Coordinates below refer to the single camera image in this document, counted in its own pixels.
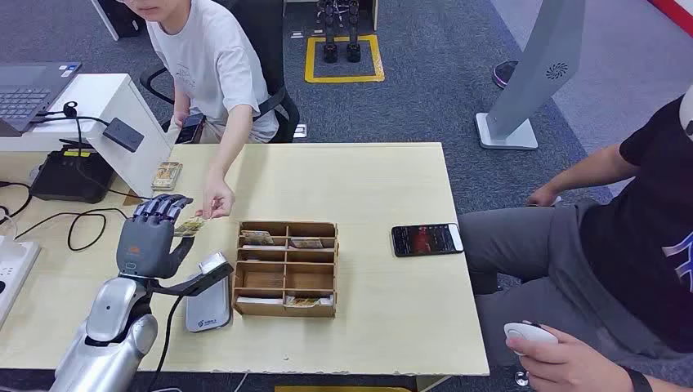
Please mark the person's right hand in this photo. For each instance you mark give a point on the person's right hand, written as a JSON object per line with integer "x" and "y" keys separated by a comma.
{"x": 181, "y": 119}
{"x": 544, "y": 195}

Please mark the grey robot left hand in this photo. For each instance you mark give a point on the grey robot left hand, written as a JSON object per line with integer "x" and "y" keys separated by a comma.
{"x": 143, "y": 246}

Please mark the person's left hand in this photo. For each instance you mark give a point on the person's left hand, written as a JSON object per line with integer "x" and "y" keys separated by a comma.
{"x": 219, "y": 197}
{"x": 574, "y": 368}

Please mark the black handheld phone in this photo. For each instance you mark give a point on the black handheld phone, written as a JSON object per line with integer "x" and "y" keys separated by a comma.
{"x": 191, "y": 129}

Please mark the yellowish patterned ID card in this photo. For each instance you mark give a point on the yellowish patterned ID card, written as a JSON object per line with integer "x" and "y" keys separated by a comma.
{"x": 189, "y": 227}

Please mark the white remote control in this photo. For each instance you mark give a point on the white remote control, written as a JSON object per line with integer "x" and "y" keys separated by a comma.
{"x": 528, "y": 331}

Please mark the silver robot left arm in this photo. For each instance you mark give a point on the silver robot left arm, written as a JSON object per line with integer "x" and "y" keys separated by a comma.
{"x": 114, "y": 311}

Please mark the person's right forearm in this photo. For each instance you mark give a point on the person's right forearm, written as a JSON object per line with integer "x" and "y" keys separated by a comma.
{"x": 590, "y": 170}
{"x": 180, "y": 97}

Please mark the person's left forearm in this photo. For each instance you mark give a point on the person's left forearm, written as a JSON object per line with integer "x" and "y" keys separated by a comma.
{"x": 671, "y": 385}
{"x": 235, "y": 135}

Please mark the patterned key card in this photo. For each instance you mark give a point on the patterned key card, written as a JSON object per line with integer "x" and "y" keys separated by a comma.
{"x": 306, "y": 243}
{"x": 257, "y": 238}
{"x": 303, "y": 301}

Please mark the person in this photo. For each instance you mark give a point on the person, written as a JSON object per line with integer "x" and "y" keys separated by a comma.
{"x": 211, "y": 59}
{"x": 622, "y": 259}

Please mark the grey card reader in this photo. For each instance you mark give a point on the grey card reader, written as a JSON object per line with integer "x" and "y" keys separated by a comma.
{"x": 208, "y": 311}

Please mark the white card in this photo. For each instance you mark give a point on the white card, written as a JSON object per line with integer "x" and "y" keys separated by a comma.
{"x": 260, "y": 300}

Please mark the brown cardboard piece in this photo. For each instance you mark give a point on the brown cardboard piece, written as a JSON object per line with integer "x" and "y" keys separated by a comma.
{"x": 132, "y": 199}

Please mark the stack of patterned cards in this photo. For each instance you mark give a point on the stack of patterned cards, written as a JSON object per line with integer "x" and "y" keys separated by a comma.
{"x": 166, "y": 176}

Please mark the black power adapter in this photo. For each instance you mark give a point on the black power adapter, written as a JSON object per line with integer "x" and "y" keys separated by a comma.
{"x": 123, "y": 134}

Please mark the black wristband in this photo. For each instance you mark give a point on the black wristband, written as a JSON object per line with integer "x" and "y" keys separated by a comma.
{"x": 639, "y": 380}

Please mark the white desk riser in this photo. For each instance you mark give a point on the white desk riser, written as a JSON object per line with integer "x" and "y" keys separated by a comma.
{"x": 103, "y": 92}

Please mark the black box device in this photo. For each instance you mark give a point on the black box device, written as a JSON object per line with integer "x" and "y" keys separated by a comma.
{"x": 70, "y": 178}

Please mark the small white floor label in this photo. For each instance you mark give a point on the small white floor label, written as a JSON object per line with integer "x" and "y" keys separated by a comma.
{"x": 296, "y": 34}
{"x": 301, "y": 131}

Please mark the black office chair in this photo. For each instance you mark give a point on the black office chair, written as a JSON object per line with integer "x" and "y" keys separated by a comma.
{"x": 265, "y": 43}

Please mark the black cabinet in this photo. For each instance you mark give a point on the black cabinet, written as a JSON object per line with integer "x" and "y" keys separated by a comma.
{"x": 127, "y": 16}

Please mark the white desk panel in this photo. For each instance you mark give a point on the white desk panel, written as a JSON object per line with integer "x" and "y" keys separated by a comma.
{"x": 105, "y": 21}

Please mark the black smartphone with white end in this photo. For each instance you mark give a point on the black smartphone with white end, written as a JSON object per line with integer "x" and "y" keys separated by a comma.
{"x": 425, "y": 239}

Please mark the dark shoe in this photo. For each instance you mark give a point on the dark shoe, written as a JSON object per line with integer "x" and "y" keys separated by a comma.
{"x": 503, "y": 73}

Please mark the wooden compartment organizer box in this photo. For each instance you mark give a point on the wooden compartment organizer box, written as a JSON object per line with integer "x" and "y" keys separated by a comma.
{"x": 284, "y": 309}

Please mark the white power strip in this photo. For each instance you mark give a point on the white power strip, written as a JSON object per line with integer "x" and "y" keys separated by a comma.
{"x": 13, "y": 276}

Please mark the grey kiosk stand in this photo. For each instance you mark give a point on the grey kiosk stand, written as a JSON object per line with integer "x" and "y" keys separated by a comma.
{"x": 541, "y": 59}

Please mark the white table leg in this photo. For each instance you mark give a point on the white table leg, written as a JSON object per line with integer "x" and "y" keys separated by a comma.
{"x": 430, "y": 383}

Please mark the dark grey laptop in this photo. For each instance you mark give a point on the dark grey laptop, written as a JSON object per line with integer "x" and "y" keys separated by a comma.
{"x": 27, "y": 92}

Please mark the black robot leg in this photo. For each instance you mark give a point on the black robot leg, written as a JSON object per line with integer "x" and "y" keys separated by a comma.
{"x": 330, "y": 51}
{"x": 353, "y": 51}

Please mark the white headgear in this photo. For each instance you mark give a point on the white headgear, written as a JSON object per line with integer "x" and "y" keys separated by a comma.
{"x": 687, "y": 113}

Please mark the white furniture leg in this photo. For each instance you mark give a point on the white furniture leg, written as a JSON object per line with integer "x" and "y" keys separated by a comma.
{"x": 375, "y": 13}

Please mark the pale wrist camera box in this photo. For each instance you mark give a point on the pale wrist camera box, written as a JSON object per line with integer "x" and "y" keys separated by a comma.
{"x": 214, "y": 263}

